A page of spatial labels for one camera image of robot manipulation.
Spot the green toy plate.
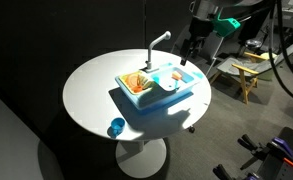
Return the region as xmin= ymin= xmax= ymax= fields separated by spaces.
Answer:
xmin=142 ymin=76 xmax=155 ymax=90

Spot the blue mug with handle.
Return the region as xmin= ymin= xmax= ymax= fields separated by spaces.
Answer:
xmin=110 ymin=116 xmax=126 ymax=138

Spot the purple clamp orange tip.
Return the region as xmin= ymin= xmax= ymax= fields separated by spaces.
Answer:
xmin=266 ymin=136 xmax=293 ymax=169

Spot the black clamp handle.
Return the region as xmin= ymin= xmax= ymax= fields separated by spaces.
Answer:
xmin=212 ymin=163 xmax=238 ymax=180
xmin=237 ymin=133 xmax=260 ymax=152

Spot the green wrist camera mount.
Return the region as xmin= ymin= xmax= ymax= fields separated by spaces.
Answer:
xmin=213 ymin=17 xmax=241 ymax=37

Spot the white table pedestal base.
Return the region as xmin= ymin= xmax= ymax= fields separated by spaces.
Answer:
xmin=114 ymin=138 xmax=168 ymax=179

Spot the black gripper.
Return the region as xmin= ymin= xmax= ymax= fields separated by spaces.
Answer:
xmin=180 ymin=15 xmax=216 ymax=66

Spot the orange toy plate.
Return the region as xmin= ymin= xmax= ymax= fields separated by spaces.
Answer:
xmin=127 ymin=73 xmax=141 ymax=89

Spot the gray toy faucet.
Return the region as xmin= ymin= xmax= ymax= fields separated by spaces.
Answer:
xmin=141 ymin=30 xmax=172 ymax=74

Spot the cream toy plate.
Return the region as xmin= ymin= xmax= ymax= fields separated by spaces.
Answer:
xmin=137 ymin=74 xmax=145 ymax=88

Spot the light blue toy sink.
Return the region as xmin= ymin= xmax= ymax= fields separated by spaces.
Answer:
xmin=114 ymin=62 xmax=208 ymax=116

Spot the wooden gray fabric lounge chair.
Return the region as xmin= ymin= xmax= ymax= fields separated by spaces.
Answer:
xmin=209 ymin=39 xmax=293 ymax=105

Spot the small orange toy cup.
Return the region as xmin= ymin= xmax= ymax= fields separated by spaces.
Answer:
xmin=132 ymin=85 xmax=144 ymax=94

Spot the black perforated board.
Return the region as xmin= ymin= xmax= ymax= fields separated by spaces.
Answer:
xmin=255 ymin=126 xmax=293 ymax=180

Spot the silver round metal disc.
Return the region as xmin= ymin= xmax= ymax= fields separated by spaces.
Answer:
xmin=245 ymin=38 xmax=263 ymax=50

